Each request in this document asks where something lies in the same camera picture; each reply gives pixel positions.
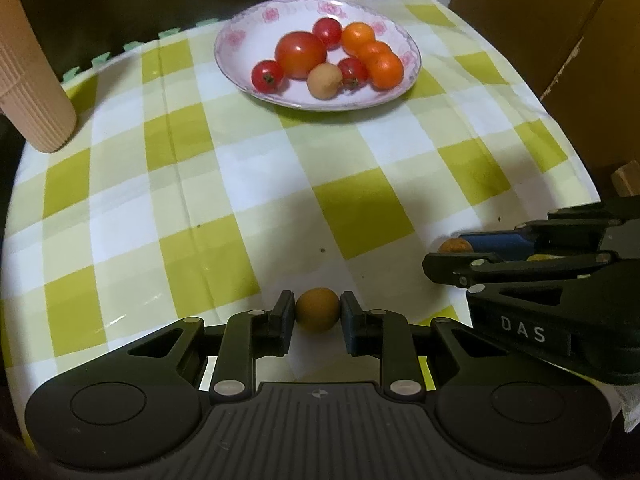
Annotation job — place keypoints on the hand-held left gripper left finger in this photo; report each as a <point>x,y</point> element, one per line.
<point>285,324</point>

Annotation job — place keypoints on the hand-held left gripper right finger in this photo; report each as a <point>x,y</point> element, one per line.
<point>350,326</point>

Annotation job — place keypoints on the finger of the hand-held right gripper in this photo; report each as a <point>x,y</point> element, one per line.
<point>450,267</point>
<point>500,246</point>

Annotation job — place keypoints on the brown longan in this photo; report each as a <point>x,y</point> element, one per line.
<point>316,309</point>
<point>455,246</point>
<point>324,81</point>

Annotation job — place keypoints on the orange cherry tomato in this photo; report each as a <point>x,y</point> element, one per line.
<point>375,49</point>
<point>386,71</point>
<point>357,36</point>

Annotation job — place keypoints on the red cherry tomato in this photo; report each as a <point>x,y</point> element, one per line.
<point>327,32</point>
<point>266,76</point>
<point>352,72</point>

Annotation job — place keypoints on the white floral plate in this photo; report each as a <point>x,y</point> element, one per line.
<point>295,94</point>

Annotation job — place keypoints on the large red tomato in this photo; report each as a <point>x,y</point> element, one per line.
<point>300,55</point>

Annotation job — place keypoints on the person's right hand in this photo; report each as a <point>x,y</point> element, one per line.
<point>631,407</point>

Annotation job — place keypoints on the wooden stool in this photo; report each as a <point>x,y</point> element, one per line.
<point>627,180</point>

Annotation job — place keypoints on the green checkered tablecloth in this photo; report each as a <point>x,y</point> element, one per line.
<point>225,185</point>

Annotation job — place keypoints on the wooden wardrobe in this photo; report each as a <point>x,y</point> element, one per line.
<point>550,35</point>

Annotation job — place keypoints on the green foam mat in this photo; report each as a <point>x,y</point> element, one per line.
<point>132,45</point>

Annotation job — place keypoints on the pink ribbed cylinder case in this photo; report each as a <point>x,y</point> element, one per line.
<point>30,85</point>

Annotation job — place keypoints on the dark wooden nightstand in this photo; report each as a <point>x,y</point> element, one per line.
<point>100,0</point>

